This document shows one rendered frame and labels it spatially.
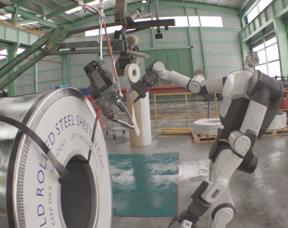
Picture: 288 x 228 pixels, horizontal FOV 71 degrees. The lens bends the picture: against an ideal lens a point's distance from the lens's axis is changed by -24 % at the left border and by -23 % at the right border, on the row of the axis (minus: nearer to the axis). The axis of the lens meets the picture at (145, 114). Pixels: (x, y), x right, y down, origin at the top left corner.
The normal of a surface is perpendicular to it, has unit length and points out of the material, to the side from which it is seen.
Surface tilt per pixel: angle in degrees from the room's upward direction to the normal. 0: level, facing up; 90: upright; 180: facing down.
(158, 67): 70
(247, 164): 111
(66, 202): 54
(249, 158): 90
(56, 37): 90
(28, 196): 90
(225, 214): 90
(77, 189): 78
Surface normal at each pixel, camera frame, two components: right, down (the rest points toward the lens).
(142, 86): -0.22, -0.32
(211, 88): -0.46, 0.54
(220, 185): -0.07, 0.14
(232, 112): -0.76, -0.02
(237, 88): -0.69, -0.22
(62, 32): 0.23, 0.08
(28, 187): 0.99, -0.05
